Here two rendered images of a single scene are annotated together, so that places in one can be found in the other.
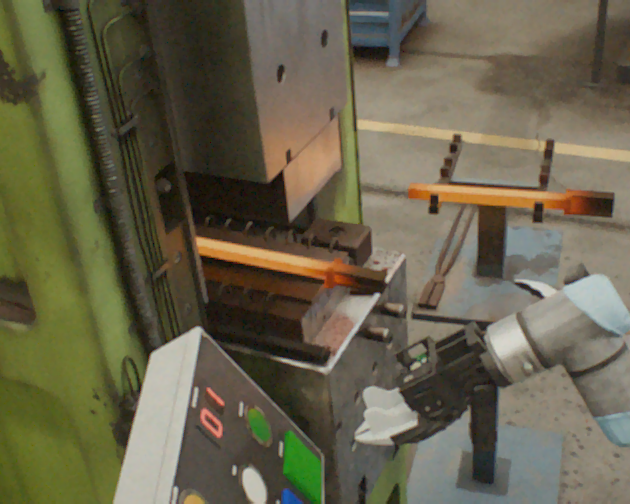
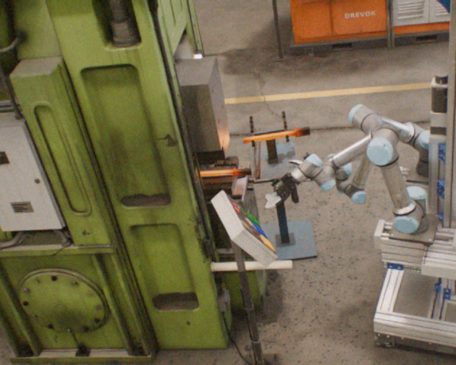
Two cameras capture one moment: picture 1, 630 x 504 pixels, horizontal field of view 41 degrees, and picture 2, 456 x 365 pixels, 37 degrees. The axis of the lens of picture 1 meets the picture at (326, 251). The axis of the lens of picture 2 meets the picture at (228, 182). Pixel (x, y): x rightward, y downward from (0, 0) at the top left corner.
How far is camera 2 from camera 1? 2.38 m
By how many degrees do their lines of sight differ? 12
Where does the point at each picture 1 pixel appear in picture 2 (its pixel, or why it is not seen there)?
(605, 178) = (299, 108)
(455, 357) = (286, 181)
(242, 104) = (213, 131)
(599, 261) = (306, 148)
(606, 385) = (320, 177)
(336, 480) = not seen: hidden behind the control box
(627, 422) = (326, 185)
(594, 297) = (313, 158)
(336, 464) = not seen: hidden behind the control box
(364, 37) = not seen: hidden behind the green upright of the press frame
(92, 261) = (188, 181)
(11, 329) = (162, 207)
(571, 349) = (311, 171)
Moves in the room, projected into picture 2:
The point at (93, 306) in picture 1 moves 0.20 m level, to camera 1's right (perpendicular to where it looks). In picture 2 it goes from (190, 193) to (226, 179)
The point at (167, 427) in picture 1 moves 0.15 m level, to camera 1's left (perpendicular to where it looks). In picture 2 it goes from (229, 211) to (200, 221)
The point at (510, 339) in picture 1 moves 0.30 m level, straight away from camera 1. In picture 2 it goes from (297, 173) to (287, 141)
